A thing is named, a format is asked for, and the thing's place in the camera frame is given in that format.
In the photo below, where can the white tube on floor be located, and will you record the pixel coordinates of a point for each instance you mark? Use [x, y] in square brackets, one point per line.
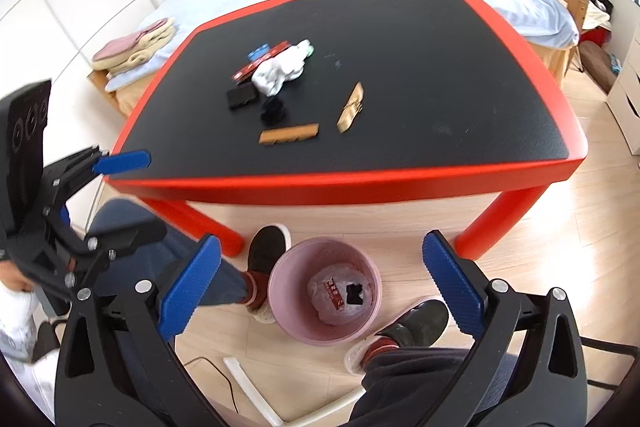
[291, 403]

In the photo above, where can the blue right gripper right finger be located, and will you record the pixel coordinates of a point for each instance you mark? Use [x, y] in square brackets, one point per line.
[459, 281]

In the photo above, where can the torn red cardboard box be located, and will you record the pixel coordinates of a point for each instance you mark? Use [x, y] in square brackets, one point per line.
[334, 294]

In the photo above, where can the pink waste bin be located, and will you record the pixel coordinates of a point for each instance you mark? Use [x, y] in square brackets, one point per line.
[324, 292]

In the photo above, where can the folded beige and pink blankets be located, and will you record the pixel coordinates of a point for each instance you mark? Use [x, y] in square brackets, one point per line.
[125, 53]

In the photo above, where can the brown wooden strip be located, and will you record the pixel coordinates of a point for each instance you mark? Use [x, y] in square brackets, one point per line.
[288, 134]

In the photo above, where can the right black shoe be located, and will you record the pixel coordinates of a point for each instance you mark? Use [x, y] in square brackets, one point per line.
[418, 327]

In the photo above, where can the black mesh wad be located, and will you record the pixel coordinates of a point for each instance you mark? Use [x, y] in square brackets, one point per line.
[354, 295]

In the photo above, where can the white crumpled cloth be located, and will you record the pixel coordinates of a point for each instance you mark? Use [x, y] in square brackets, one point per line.
[270, 76]

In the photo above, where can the long red box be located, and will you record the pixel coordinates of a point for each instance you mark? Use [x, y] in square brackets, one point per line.
[247, 70]

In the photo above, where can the wooden clip piece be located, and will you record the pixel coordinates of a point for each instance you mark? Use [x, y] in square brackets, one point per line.
[351, 109]

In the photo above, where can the black round wad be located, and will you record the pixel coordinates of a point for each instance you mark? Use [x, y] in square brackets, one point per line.
[273, 112]

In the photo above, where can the black rectangular piece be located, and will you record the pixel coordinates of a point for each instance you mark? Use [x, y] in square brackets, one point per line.
[242, 95]

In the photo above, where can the blue plastic piece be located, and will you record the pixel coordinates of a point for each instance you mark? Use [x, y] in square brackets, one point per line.
[259, 52]

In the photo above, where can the red and black table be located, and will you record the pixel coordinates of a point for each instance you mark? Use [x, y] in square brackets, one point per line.
[411, 100]

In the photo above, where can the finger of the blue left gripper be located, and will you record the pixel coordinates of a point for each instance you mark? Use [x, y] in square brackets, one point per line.
[65, 215]
[124, 162]

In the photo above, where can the left black shoe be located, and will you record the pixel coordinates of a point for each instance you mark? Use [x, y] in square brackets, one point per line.
[266, 248]

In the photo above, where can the black shoe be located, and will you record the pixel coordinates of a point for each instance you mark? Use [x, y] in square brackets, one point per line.
[418, 327]
[266, 248]

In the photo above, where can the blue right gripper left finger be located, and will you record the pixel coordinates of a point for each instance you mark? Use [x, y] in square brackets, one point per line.
[186, 285]

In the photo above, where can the left hand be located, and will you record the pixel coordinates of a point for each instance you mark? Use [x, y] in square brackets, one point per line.
[13, 278]

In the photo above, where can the right leg dark trousers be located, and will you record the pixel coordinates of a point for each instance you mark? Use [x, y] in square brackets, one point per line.
[403, 384]

